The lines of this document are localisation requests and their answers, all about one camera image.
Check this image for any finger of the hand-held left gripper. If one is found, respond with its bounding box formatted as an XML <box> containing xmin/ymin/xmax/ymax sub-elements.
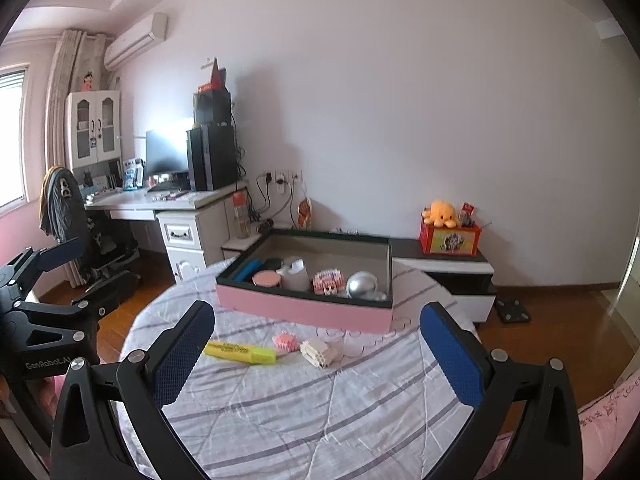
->
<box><xmin>7</xmin><ymin>280</ymin><xmax>141</xmax><ymax>362</ymax></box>
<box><xmin>0</xmin><ymin>236</ymin><xmax>86</xmax><ymax>307</ymax></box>

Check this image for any yellow highlighter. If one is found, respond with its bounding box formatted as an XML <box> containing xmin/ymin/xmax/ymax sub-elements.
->
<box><xmin>204</xmin><ymin>340</ymin><xmax>278</xmax><ymax>365</ymax></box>

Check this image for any silver ball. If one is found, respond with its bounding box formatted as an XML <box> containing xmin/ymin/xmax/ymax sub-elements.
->
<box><xmin>346</xmin><ymin>271</ymin><xmax>382</xmax><ymax>300</ymax></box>

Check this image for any pink hairbrush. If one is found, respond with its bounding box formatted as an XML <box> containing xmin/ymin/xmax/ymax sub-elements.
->
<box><xmin>272</xmin><ymin>332</ymin><xmax>301</xmax><ymax>356</ymax></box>

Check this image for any black computer tower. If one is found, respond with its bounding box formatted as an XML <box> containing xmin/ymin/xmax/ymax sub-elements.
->
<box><xmin>186</xmin><ymin>124</ymin><xmax>240</xmax><ymax>192</ymax></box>

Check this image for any orange-capped bottle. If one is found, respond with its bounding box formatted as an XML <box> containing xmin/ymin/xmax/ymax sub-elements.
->
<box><xmin>231</xmin><ymin>191</ymin><xmax>251</xmax><ymax>239</ymax></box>

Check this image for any dark jacket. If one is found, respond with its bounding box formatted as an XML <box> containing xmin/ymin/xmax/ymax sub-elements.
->
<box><xmin>40</xmin><ymin>166</ymin><xmax>88</xmax><ymax>241</ymax></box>

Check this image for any low black-white cabinet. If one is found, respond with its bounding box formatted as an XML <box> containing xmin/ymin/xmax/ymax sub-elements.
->
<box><xmin>222</xmin><ymin>232</ymin><xmax>498</xmax><ymax>323</ymax></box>

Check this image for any pink bedding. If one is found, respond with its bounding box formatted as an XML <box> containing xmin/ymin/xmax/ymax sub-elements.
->
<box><xmin>575</xmin><ymin>370</ymin><xmax>640</xmax><ymax>480</ymax></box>

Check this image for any white air conditioner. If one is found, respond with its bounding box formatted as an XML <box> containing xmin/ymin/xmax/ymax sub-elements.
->
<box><xmin>103</xmin><ymin>12</ymin><xmax>168</xmax><ymax>72</ymax></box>

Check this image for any window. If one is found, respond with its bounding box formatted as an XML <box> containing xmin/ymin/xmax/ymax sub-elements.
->
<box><xmin>0</xmin><ymin>62</ymin><xmax>31</xmax><ymax>216</ymax></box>

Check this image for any red printed toy box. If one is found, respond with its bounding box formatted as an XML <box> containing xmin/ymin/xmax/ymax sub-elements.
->
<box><xmin>419</xmin><ymin>222</ymin><xmax>482</xmax><ymax>257</ymax></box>

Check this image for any beige curtain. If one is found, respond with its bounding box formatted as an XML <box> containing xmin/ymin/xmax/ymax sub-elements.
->
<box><xmin>45</xmin><ymin>29</ymin><xmax>108</xmax><ymax>171</ymax></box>

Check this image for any white cup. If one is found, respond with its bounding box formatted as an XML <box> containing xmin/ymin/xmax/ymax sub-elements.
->
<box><xmin>277</xmin><ymin>256</ymin><xmax>311</xmax><ymax>292</ymax></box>

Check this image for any orange plush octopus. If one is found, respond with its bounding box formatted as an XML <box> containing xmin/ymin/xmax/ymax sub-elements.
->
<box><xmin>421</xmin><ymin>201</ymin><xmax>461</xmax><ymax>227</ymax></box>

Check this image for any black office chair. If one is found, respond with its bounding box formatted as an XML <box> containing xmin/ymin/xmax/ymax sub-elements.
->
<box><xmin>40</xmin><ymin>166</ymin><xmax>143</xmax><ymax>301</ymax></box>

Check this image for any pink block toy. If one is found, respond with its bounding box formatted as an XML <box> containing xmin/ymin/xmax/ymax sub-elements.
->
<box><xmin>312</xmin><ymin>269</ymin><xmax>347</xmax><ymax>297</ymax></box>

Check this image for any clear plastic cup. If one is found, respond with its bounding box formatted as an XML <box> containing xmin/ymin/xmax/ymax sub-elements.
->
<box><xmin>339</xmin><ymin>332</ymin><xmax>367</xmax><ymax>359</ymax></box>

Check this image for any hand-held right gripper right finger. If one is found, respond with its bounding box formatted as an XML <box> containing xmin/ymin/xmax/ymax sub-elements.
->
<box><xmin>419</xmin><ymin>302</ymin><xmax>585</xmax><ymax>480</ymax></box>

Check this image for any white drawer unit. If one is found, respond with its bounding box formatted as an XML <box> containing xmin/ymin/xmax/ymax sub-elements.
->
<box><xmin>156</xmin><ymin>200</ymin><xmax>236</xmax><ymax>283</ymax></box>

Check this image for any black computer monitor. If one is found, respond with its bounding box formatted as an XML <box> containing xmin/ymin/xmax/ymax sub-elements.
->
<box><xmin>145</xmin><ymin>119</ymin><xmax>193</xmax><ymax>183</ymax></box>

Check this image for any black speaker box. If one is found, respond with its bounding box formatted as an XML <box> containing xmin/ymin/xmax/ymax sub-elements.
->
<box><xmin>192</xmin><ymin>89</ymin><xmax>233</xmax><ymax>128</ymax></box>

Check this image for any red triangular box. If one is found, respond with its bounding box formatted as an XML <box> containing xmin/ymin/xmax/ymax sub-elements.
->
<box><xmin>196</xmin><ymin>57</ymin><xmax>227</xmax><ymax>93</ymax></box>

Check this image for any blue packaging box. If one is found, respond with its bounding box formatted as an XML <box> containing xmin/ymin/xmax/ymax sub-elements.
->
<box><xmin>121</xmin><ymin>158</ymin><xmax>145</xmax><ymax>192</ymax></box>

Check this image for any long blue printed box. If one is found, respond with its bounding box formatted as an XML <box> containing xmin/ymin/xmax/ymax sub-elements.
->
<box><xmin>234</xmin><ymin>259</ymin><xmax>263</xmax><ymax>283</ymax></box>

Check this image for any white glass-door cabinet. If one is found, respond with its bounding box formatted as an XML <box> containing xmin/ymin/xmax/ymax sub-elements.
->
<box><xmin>65</xmin><ymin>90</ymin><xmax>123</xmax><ymax>171</ymax></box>

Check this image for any black bathroom scale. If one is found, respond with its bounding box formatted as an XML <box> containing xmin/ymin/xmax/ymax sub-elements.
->
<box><xmin>495</xmin><ymin>297</ymin><xmax>533</xmax><ymax>326</ymax></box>

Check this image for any white block toy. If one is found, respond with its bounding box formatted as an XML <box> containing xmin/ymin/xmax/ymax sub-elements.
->
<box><xmin>299</xmin><ymin>338</ymin><xmax>337</xmax><ymax>371</ymax></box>

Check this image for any pink storage box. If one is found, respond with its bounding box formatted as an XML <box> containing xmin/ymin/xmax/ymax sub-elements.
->
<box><xmin>216</xmin><ymin>228</ymin><xmax>396</xmax><ymax>335</ymax></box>

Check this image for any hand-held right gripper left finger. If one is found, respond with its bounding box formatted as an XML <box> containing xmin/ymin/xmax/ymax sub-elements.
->
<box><xmin>50</xmin><ymin>301</ymin><xmax>216</xmax><ymax>480</ymax></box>

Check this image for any striped quilted table cloth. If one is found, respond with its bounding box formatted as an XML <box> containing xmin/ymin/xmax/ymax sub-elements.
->
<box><xmin>114</xmin><ymin>255</ymin><xmax>481</xmax><ymax>480</ymax></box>

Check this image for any black power cable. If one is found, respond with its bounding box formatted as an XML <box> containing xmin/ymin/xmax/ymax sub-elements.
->
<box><xmin>252</xmin><ymin>175</ymin><xmax>283</xmax><ymax>222</ymax></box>

